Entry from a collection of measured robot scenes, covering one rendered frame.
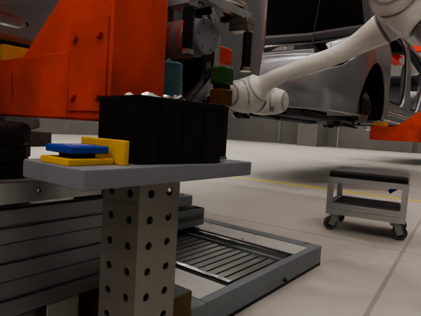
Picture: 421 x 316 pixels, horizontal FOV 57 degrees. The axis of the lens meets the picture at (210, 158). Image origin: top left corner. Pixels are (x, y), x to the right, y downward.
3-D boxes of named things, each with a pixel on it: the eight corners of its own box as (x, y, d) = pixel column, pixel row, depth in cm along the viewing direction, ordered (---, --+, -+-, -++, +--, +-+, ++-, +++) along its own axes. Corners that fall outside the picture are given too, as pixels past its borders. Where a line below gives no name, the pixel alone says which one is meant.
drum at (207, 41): (176, 63, 159) (178, 27, 158) (218, 59, 146) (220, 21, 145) (151, 56, 148) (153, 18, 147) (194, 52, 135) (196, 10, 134)
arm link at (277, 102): (259, 89, 158) (241, 84, 148) (294, 88, 149) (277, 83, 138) (257, 115, 159) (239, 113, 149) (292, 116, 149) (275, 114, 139)
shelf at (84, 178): (193, 167, 98) (193, 155, 97) (250, 175, 87) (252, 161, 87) (22, 177, 64) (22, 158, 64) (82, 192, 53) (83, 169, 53)
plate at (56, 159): (84, 160, 68) (84, 154, 68) (113, 164, 63) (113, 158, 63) (39, 161, 61) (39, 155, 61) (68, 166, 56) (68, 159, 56)
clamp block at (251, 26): (235, 34, 156) (236, 21, 156) (255, 32, 151) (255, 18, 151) (228, 32, 152) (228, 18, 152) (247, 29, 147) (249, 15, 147)
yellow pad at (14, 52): (25, 70, 134) (26, 55, 133) (47, 68, 125) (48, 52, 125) (-18, 63, 123) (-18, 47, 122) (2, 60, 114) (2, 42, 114)
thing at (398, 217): (321, 229, 219) (326, 168, 216) (333, 218, 251) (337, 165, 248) (406, 243, 199) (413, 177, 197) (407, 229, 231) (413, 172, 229)
